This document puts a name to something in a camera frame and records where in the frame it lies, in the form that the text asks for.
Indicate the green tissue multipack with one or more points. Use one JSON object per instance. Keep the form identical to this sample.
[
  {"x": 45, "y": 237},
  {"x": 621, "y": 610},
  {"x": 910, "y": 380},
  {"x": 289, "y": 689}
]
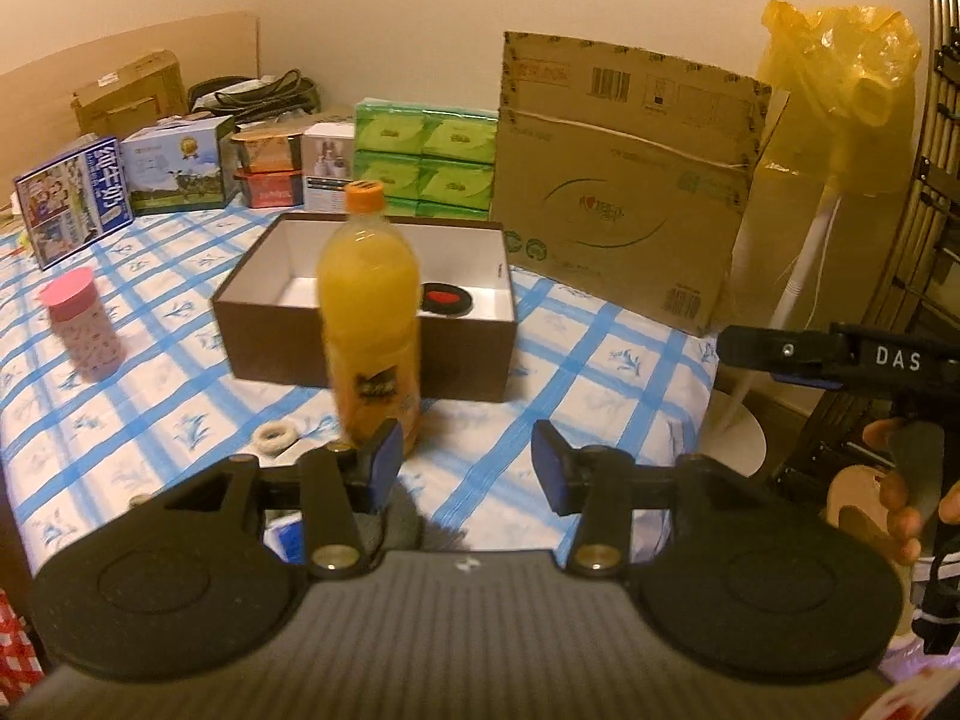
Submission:
[{"x": 427, "y": 157}]

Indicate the pink printed cup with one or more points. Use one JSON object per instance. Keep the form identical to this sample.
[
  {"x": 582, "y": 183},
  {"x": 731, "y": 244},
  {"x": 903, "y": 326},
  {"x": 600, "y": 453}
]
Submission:
[{"x": 86, "y": 337}]

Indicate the wooden headboard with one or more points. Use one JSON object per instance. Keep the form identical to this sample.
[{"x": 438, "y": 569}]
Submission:
[{"x": 45, "y": 97}]

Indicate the cow printed carton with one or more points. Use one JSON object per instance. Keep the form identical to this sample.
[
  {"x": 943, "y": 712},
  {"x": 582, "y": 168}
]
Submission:
[{"x": 172, "y": 172}]

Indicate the white photo printed box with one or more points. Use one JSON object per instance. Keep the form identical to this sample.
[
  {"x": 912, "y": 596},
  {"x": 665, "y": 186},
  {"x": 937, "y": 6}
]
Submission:
[{"x": 326, "y": 165}]

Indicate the blue card tag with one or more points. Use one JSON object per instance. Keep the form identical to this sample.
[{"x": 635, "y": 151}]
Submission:
[{"x": 289, "y": 540}]

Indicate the white fan base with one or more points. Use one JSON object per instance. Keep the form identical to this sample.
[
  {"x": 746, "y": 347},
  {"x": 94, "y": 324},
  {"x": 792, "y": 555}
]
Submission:
[{"x": 739, "y": 435}]

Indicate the red checked cloth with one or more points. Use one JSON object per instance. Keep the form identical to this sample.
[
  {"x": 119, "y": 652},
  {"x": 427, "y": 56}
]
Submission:
[{"x": 15, "y": 645}]

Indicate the black round pad red centre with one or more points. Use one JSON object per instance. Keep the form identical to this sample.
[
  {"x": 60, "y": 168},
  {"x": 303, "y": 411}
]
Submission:
[{"x": 446, "y": 296}]

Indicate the blue printed carton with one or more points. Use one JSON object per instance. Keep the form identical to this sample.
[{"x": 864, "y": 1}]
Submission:
[{"x": 71, "y": 202}]

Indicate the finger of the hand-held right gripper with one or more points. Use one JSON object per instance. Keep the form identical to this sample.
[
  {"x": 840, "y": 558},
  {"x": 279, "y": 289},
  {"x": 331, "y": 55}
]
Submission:
[
  {"x": 780, "y": 349},
  {"x": 806, "y": 379}
]

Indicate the dark grey knit cloth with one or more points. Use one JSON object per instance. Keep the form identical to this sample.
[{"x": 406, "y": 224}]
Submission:
[{"x": 401, "y": 525}]

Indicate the small plain cardboard box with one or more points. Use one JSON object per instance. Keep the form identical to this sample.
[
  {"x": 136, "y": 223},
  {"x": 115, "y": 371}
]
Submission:
[{"x": 131, "y": 97}]

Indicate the red packaged box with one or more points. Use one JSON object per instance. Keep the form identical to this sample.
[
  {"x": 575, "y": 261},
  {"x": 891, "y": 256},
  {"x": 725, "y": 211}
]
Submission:
[{"x": 270, "y": 191}]

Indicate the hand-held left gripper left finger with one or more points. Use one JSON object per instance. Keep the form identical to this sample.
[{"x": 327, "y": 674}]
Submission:
[{"x": 384, "y": 465}]

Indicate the fan in yellow bag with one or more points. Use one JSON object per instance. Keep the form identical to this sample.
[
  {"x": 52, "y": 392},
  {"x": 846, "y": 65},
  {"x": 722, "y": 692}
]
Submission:
[{"x": 840, "y": 127}]

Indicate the person's right hand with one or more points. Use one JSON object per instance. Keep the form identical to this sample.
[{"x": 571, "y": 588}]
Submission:
[{"x": 900, "y": 517}]

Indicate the brown cardboard box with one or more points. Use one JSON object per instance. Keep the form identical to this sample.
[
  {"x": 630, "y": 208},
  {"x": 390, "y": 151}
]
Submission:
[{"x": 300, "y": 352}]

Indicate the gold packaged box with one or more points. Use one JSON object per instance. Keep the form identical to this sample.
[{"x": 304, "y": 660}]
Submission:
[{"x": 266, "y": 154}]

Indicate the blue checked bedsheet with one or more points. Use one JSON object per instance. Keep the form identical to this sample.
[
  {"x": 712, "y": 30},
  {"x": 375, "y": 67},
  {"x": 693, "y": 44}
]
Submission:
[{"x": 600, "y": 405}]

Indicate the large printed cardboard box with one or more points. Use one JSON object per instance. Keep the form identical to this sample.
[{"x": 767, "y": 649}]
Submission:
[{"x": 622, "y": 202}]

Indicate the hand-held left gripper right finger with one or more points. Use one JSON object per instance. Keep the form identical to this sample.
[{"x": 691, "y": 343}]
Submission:
[{"x": 551, "y": 469}]

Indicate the orange juice bottle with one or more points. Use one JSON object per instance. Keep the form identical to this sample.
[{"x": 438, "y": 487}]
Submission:
[{"x": 367, "y": 300}]

